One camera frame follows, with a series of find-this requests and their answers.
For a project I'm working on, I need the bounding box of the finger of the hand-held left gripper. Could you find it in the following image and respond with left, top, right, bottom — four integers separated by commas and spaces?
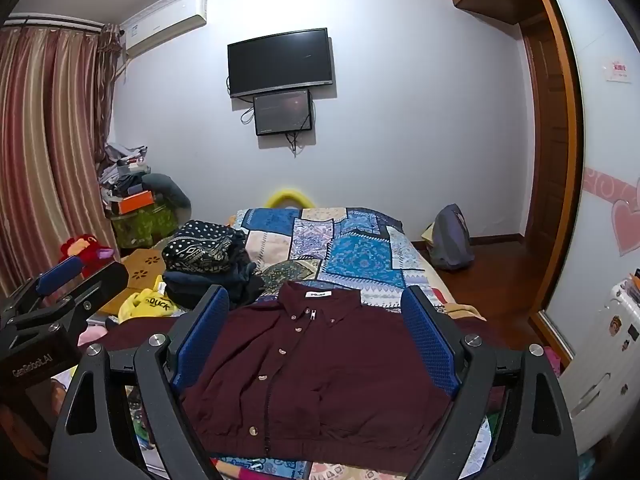
20, 254, 85, 306
60, 261, 130, 346

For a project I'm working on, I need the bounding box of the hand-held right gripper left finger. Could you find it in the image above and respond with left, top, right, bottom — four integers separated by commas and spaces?
47, 284, 231, 480

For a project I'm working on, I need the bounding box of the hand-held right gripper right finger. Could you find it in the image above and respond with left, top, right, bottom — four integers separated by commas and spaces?
400, 285, 581, 480

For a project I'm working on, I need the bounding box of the dark navy clothes pile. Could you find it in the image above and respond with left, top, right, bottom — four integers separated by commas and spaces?
162, 255, 266, 311

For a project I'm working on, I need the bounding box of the red plush toy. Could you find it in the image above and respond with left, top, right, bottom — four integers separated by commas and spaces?
57, 233, 116, 277

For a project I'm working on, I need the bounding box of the tan flower pattern cushion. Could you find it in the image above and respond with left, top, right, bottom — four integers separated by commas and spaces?
102, 249, 167, 317

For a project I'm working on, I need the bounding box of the yellow printed cloth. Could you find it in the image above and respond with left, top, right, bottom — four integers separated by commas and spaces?
117, 287, 177, 324

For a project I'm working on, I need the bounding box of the orange box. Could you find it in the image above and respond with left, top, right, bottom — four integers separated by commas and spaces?
117, 190, 155, 215

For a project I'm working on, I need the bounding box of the black patterned cloth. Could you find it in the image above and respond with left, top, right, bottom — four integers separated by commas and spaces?
162, 220, 247, 275

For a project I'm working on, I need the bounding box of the grey backpack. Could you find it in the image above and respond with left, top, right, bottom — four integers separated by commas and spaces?
430, 203, 476, 271

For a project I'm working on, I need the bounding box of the striped red curtain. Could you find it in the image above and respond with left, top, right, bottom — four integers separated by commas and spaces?
0, 15, 123, 296

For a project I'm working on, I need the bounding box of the pile of clutter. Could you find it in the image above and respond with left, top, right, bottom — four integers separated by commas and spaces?
99, 142, 152, 207

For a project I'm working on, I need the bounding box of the grey pillow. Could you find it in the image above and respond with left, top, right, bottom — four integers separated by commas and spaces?
146, 173, 194, 212

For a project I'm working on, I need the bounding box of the white appliance with stickers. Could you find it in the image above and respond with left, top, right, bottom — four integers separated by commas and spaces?
559, 267, 640, 458

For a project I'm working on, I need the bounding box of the wooden door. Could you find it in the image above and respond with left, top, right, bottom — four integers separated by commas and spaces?
520, 22, 568, 253

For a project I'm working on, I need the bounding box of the white air conditioner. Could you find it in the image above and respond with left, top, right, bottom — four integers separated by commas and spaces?
119, 0, 208, 58

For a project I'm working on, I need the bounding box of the yellow ring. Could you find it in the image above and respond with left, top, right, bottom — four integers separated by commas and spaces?
265, 187, 315, 209

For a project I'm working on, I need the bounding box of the black monitor cable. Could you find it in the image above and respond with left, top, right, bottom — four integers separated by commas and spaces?
284, 130, 307, 157

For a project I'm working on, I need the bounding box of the pink heart wall decal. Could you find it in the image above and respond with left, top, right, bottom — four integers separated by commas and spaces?
612, 198, 640, 257

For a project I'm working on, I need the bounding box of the small black wall monitor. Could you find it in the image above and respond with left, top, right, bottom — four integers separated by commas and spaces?
253, 89, 314, 137

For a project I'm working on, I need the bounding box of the black wall television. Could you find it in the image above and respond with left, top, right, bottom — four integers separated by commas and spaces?
227, 28, 334, 98

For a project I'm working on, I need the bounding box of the small wall sign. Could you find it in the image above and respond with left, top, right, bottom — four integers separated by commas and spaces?
602, 57, 632, 83

